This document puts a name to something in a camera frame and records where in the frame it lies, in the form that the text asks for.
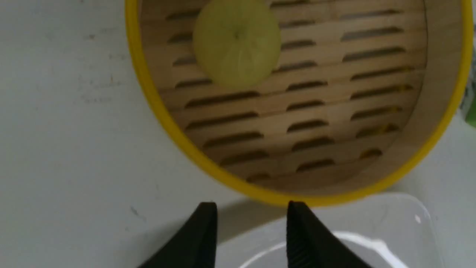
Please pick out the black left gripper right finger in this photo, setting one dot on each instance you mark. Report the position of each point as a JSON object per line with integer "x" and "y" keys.
{"x": 310, "y": 244}

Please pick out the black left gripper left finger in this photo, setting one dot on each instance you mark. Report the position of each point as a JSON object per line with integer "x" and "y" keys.
{"x": 193, "y": 245}

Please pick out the yellow steamed bun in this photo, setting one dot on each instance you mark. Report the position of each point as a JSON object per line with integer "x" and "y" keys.
{"x": 237, "y": 43}

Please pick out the white square plate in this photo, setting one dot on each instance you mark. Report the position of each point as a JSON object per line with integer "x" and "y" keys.
{"x": 390, "y": 230}

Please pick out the bamboo steamer basket yellow rim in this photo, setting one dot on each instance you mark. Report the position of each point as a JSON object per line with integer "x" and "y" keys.
{"x": 362, "y": 92}

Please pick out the green cube block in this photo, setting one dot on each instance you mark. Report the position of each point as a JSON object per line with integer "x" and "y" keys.
{"x": 469, "y": 116}

